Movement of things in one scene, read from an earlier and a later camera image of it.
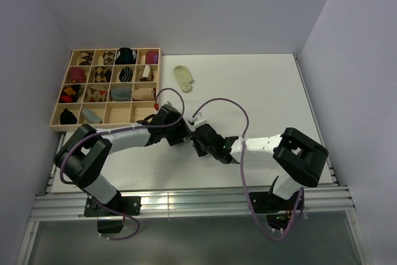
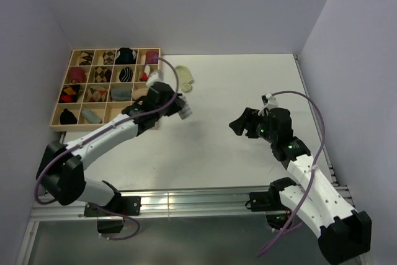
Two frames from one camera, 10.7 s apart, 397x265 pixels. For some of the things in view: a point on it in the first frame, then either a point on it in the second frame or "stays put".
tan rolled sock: (143, 94) stays put
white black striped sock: (198, 146) to (187, 110)
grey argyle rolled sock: (108, 58) stays put
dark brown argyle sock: (102, 74) stays put
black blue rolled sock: (125, 56) stays put
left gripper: (183, 131) to (177, 106)
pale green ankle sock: (183, 77) stays put
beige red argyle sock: (97, 94) stays put
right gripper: (203, 153) to (250, 116)
